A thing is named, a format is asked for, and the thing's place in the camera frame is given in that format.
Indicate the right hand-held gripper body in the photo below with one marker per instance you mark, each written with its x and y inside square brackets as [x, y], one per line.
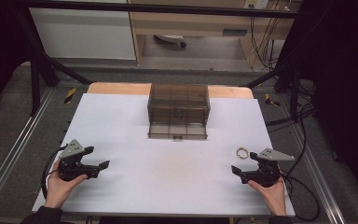
[265, 172]

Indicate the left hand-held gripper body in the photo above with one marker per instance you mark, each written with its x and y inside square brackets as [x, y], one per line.
[71, 169]

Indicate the brown transparent drawer box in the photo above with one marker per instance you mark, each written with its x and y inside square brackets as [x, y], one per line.
[178, 109]

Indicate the person's left hand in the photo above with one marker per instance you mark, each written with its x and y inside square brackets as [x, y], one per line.
[59, 189]

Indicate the person's right hand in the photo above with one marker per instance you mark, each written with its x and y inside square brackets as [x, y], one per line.
[272, 197]

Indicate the yellow black tape strip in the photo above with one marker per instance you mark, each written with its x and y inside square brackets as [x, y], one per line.
[70, 95]
[270, 100]

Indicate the white table mat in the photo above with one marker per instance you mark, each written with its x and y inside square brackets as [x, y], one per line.
[167, 174]

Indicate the wooden table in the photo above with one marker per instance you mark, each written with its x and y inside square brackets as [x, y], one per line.
[121, 88]

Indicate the white cabinet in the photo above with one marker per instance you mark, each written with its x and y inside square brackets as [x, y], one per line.
[80, 34]

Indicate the black curtain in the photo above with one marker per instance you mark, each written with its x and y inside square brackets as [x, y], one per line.
[0, 46]
[345, 77]

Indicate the office chair base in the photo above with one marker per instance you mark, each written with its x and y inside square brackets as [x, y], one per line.
[171, 38]

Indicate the wooden desk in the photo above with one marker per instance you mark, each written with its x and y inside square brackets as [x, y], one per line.
[183, 26]

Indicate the aluminium floor rail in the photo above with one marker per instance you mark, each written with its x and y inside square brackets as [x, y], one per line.
[18, 143]
[313, 161]

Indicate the white wall socket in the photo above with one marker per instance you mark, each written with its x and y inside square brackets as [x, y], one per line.
[256, 3]

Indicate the black metal frame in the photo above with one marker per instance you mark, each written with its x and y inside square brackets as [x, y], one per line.
[167, 6]

